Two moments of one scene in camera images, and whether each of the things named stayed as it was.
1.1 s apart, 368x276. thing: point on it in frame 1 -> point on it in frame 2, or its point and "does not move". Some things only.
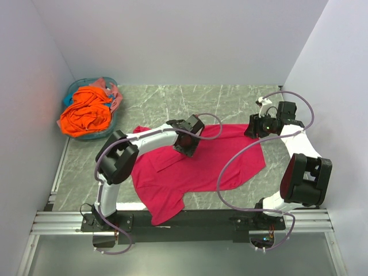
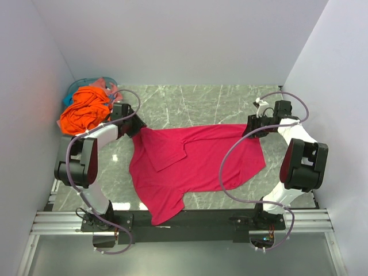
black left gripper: x=188 y=152 -> x=138 y=125
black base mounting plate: x=189 y=226 does not move
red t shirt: x=226 y=156 does not move
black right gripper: x=254 y=126 does not move
